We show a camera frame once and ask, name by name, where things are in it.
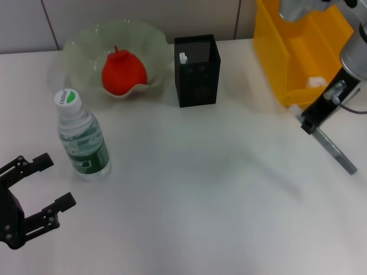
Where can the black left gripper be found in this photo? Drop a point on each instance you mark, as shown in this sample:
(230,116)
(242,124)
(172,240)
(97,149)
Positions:
(11,217)

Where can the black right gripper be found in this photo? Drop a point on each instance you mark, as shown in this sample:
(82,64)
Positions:
(329,100)

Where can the grey marker pen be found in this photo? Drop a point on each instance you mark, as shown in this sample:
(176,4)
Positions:
(335,150)

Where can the white paper ball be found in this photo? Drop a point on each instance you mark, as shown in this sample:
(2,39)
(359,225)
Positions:
(316,82)

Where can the clear green-label water bottle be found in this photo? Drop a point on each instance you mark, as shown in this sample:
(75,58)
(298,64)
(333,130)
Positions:
(83,143)

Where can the green pen with white clip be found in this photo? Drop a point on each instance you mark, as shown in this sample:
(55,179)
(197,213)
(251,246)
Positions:
(182,58)

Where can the orange fruit with stem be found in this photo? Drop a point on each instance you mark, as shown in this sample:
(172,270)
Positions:
(124,71)

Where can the black mesh pen holder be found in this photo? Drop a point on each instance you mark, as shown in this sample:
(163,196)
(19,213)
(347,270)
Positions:
(196,83)

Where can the translucent green wavy fruit plate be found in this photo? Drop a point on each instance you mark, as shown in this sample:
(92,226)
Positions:
(83,57)

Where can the yellow plastic storage bin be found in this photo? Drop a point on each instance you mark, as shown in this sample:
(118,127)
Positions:
(286,57)

